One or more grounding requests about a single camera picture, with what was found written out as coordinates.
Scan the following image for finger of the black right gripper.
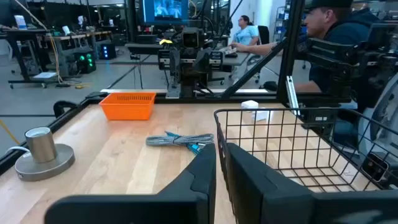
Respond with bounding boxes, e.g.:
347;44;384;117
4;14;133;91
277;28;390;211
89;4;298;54
169;49;182;85
194;48;213;82

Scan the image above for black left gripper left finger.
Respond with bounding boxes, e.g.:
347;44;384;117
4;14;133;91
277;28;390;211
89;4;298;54
45;142;217;224

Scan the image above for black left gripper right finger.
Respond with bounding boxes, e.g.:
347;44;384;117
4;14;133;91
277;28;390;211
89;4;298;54
226;142;398;224

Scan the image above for grey braided cable bundle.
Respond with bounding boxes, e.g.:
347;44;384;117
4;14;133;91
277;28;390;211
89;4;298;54
145;130;215;156

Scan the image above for white charger block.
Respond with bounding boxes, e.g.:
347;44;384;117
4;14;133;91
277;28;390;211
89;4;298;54
251;108;271;123

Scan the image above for black office desk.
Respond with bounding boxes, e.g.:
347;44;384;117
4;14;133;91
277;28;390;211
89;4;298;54
124;42;249;86

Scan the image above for person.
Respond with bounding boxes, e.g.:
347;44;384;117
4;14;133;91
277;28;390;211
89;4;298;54
231;14;261;47
231;0;382;94

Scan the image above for computer tower blue lights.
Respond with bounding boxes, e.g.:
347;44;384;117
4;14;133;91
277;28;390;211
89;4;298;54
98;42;117;60

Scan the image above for orange plastic basket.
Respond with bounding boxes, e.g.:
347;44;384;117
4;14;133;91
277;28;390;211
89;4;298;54
98;91;157;121

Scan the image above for black office chair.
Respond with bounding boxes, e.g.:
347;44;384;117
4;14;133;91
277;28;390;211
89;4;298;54
257;25;271;46

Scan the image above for computer tower green lights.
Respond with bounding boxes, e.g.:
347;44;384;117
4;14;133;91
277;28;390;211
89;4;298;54
73;49;97;75

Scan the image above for brushed metal lamp socket base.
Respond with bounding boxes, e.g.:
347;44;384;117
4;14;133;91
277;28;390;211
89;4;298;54
14;126;76;182

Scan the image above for silver arm base mount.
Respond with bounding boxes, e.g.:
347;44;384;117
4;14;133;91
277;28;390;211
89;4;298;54
165;83;182;100

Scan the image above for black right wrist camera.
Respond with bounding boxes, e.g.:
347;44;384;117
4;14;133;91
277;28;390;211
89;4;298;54
180;27;201;49

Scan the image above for black diagonal frame strut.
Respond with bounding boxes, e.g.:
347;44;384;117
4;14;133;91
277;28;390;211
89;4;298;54
221;39;289;100

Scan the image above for wall monitor screen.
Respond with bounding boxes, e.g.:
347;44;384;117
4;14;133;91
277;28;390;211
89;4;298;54
138;0;190;26

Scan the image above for black frame post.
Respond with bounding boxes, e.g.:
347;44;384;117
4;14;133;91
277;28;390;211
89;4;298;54
275;0;306;105

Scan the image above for black wire basket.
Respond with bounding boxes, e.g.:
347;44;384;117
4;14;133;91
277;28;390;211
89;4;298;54
213;107;398;192

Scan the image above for silver metal bracket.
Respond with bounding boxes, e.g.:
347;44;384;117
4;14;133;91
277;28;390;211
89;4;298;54
285;75;302;116

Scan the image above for black table handle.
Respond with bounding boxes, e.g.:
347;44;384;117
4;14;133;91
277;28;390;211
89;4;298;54
52;100;80;119

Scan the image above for black table-level camera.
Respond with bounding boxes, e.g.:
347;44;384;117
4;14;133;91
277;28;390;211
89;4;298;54
361;151;390;183

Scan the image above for white lamp cable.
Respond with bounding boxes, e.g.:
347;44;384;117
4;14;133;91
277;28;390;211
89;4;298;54
5;145;31;156

